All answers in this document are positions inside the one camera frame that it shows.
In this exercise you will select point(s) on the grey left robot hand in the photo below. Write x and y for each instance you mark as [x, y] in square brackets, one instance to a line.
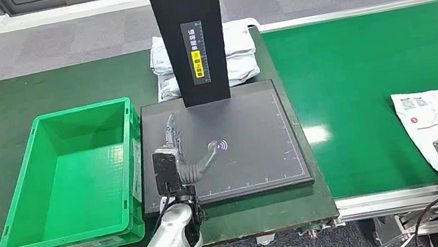
[191, 171]

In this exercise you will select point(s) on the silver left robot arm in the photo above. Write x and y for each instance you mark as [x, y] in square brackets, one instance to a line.
[172, 241]

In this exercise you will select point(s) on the flat white stacked parcel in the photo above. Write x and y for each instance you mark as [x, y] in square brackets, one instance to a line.
[238, 39]
[243, 69]

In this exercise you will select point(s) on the green conveyor belt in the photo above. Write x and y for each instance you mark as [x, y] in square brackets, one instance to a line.
[352, 95]

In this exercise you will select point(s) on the black scanner platform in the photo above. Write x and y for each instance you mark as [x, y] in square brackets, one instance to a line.
[249, 144]

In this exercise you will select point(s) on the white table foot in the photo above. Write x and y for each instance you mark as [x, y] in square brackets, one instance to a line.
[265, 239]

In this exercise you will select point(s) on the green plastic crate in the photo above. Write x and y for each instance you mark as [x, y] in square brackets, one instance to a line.
[78, 186]

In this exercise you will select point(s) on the grey yellow ruler label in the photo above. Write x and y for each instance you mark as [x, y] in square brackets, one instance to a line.
[192, 38]

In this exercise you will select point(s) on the black scanner column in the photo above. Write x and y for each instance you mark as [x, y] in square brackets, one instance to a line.
[169, 37]

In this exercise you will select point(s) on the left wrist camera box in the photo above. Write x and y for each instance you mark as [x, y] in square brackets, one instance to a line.
[165, 171]

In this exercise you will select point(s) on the aluminium conveyor frame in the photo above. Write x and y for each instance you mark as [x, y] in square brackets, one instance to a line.
[392, 200]

